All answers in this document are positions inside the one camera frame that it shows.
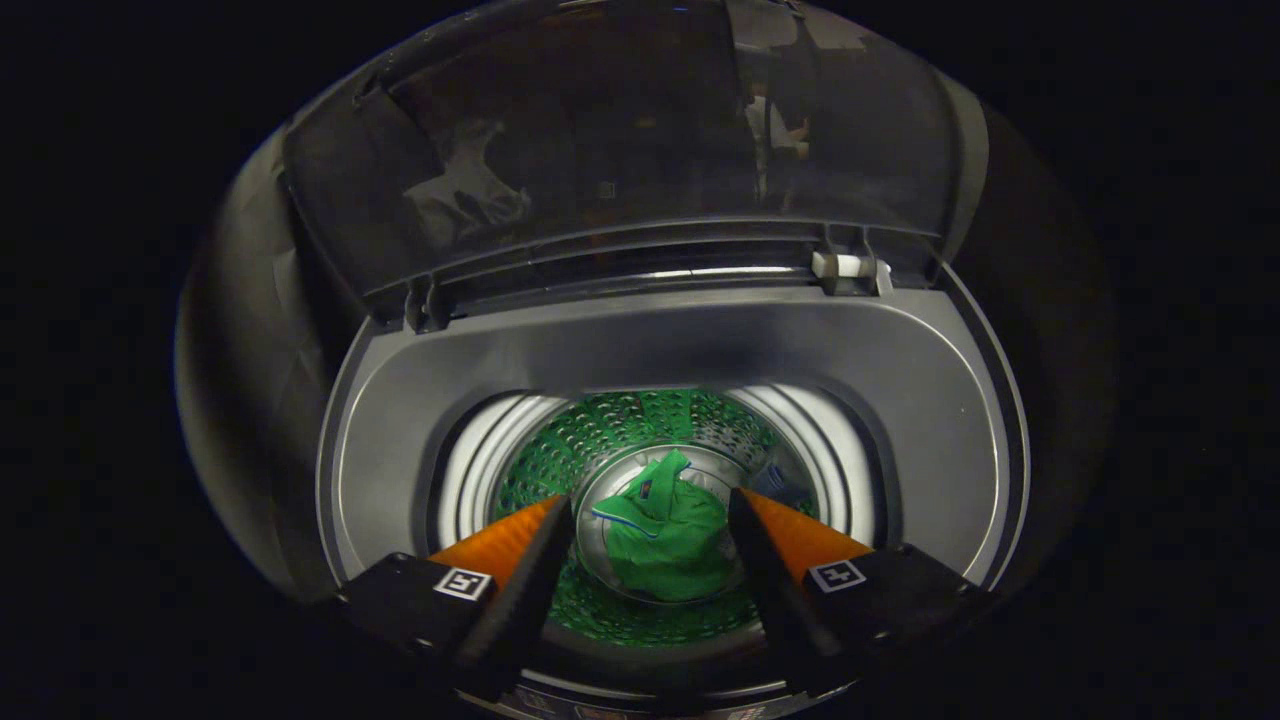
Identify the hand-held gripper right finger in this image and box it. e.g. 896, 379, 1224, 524
728, 487, 998, 698

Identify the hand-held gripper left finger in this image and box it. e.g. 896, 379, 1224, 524
338, 495, 576, 703

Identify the green polo shirt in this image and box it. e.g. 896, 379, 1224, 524
592, 450, 743, 603

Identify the dark grey washing machine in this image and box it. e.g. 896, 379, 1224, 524
315, 235, 1031, 720

